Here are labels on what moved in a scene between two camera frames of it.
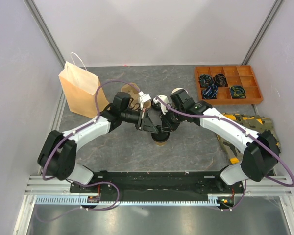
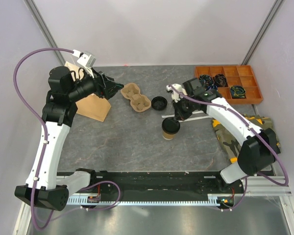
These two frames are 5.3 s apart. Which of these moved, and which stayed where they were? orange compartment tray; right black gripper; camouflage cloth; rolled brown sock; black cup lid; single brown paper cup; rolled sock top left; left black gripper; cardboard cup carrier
Moved: left black gripper; single brown paper cup; right black gripper
Stayed: black cup lid; orange compartment tray; rolled brown sock; cardboard cup carrier; rolled sock top left; camouflage cloth
